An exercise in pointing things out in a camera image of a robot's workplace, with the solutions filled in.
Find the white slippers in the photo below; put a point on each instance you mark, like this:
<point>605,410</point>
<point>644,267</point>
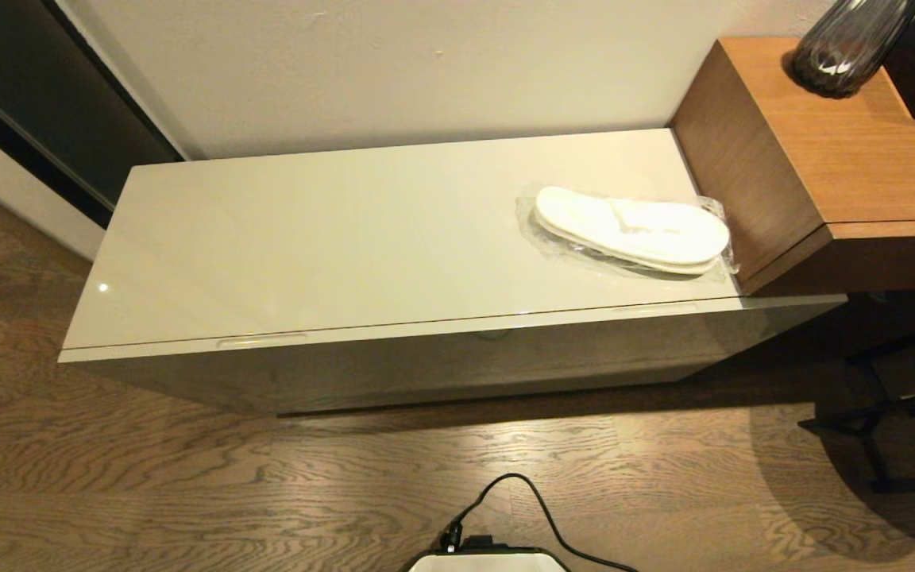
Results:
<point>632,230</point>

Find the white glossy low cabinet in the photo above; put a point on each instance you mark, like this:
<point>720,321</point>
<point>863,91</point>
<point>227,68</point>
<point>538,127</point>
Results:
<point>346,238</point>

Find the brown wooden desk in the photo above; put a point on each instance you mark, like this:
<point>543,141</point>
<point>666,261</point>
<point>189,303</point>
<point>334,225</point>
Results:
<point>823,175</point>

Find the dark ribbed glass vase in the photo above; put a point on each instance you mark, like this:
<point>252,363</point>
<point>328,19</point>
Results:
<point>847,48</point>

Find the dark sliding door panel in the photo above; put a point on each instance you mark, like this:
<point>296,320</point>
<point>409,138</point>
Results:
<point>36,87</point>

